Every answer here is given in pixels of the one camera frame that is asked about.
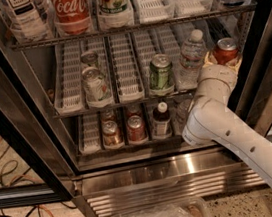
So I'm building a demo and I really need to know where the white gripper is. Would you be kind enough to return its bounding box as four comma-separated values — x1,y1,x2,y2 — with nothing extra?
198,52,242,89

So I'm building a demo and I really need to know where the red coke can shelf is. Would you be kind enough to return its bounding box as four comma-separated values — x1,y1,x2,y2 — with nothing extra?
213,37,238,65

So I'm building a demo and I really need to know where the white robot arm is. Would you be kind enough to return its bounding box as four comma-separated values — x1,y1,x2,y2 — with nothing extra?
182,53,272,188

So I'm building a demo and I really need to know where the clear water bottle middle shelf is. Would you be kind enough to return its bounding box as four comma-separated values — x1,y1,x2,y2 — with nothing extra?
178,29,208,90

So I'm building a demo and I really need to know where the water bottle bottom shelf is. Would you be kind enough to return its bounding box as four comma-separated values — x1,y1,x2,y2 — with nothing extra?
175,99,192,135

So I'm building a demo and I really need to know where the green soda can middle shelf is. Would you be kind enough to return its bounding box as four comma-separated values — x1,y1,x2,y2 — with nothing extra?
149,53,174,96

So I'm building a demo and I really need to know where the dark juice bottle bottom shelf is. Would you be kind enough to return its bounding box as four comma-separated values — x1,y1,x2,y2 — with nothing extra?
152,102,171,138

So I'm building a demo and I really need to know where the red can bottom shelf back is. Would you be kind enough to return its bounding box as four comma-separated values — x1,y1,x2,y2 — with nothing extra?
126,104,142,118

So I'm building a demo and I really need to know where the red can bottom shelf front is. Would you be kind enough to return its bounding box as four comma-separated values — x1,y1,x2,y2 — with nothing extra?
126,115,147,143

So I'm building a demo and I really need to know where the brown can bottom shelf back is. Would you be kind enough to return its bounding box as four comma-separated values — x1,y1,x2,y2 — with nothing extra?
100,109,116,122

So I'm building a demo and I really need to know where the brown can shelf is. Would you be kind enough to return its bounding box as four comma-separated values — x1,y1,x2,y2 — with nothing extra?
100,109,116,122
102,120,123,148

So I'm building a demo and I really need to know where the white soda can front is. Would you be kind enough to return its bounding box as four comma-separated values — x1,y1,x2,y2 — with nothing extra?
82,66,112,108

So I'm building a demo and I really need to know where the white soda can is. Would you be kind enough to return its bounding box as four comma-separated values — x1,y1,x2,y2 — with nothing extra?
80,50,100,68
82,66,112,108

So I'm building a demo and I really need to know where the brown can bottom shelf front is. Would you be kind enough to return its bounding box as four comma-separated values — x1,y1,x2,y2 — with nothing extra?
102,120,123,148

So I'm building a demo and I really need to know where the white soda can behind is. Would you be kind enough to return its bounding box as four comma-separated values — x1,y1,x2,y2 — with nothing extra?
80,50,100,68

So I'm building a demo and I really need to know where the stainless steel fridge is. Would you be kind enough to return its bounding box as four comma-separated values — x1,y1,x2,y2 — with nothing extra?
0,0,272,217

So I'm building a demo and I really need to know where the large coca-cola bottle top shelf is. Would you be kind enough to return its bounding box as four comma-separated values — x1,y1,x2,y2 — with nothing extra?
51,0,91,35

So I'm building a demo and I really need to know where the tea bottle top shelf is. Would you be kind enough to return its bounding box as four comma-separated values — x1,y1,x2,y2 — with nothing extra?
1,0,53,43

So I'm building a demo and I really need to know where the glass fridge door left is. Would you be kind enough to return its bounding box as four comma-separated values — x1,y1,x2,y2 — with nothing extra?
0,60,74,210

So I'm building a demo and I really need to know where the green label soda bottle top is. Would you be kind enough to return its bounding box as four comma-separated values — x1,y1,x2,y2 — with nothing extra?
97,0,133,30

